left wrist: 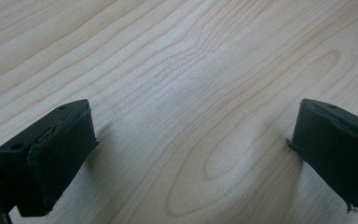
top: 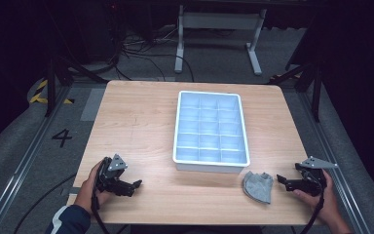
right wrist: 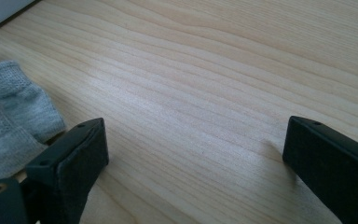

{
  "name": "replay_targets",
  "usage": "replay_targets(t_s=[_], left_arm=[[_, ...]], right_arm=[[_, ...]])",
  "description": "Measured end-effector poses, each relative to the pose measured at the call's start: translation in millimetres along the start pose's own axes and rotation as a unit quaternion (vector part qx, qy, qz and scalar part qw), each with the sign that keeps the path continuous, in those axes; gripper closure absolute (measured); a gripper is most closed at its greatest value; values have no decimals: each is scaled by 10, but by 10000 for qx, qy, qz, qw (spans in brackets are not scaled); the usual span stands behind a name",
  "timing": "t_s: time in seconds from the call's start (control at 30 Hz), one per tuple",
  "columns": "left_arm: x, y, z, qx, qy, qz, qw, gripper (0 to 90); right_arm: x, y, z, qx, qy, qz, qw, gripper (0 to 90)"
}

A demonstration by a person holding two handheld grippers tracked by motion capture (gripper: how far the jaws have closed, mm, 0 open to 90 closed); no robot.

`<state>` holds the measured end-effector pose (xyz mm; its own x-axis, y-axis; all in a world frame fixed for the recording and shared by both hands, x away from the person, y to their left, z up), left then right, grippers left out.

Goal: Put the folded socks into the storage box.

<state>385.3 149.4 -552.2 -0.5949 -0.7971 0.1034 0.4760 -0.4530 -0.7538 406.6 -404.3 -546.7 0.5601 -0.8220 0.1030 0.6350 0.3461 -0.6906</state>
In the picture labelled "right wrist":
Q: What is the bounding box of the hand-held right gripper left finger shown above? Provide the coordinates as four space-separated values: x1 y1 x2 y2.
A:
24 117 110 224

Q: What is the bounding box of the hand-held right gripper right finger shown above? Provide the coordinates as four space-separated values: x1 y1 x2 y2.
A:
282 115 358 224

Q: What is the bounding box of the grey knitted sock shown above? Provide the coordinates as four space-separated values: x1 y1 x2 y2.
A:
0 40 67 187

